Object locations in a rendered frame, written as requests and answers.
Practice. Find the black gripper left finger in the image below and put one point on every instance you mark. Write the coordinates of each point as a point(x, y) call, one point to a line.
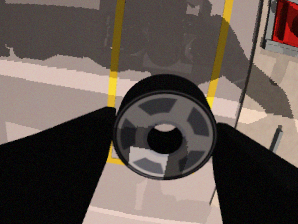
point(49, 177)

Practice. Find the yellow rectangular outline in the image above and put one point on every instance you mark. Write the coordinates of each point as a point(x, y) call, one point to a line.
point(117, 33)

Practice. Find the black wheel with grey hub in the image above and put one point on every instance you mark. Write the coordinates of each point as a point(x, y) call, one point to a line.
point(164, 99)

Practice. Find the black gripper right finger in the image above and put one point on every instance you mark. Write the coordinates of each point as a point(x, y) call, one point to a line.
point(254, 185)

